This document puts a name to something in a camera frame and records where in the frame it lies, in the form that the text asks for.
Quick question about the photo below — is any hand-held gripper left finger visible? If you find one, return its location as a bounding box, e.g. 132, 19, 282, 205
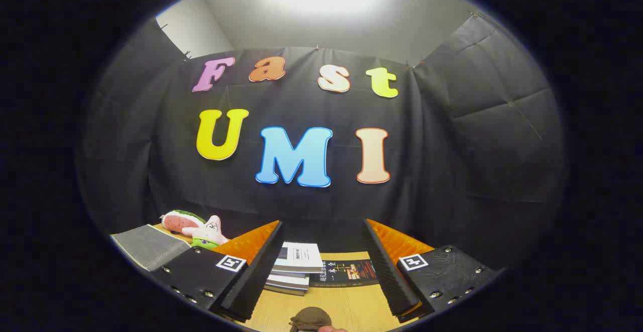
150, 220, 284, 322

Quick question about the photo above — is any white picture cover book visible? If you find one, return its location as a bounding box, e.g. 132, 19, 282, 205
271, 242, 325, 274

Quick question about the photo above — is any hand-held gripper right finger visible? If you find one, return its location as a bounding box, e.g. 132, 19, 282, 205
361, 218, 497, 323

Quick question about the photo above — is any thick white book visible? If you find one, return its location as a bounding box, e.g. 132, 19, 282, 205
266, 273, 310, 291

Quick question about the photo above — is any pink starfish plush toy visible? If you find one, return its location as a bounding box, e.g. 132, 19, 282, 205
182, 215, 230, 250

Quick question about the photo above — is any grey fabric storage box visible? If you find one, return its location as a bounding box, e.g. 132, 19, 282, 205
111, 224, 192, 272

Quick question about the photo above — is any dark cover thick book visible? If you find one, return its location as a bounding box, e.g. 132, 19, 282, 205
263, 286, 307, 297

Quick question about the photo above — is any watermelon slice plush toy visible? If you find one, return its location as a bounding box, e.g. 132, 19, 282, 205
160, 210, 206, 233

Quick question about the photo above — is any black cover book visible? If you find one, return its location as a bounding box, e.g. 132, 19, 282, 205
308, 259, 379, 288

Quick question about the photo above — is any brown fuzzy shoe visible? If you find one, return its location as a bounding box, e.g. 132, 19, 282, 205
289, 306, 333, 332

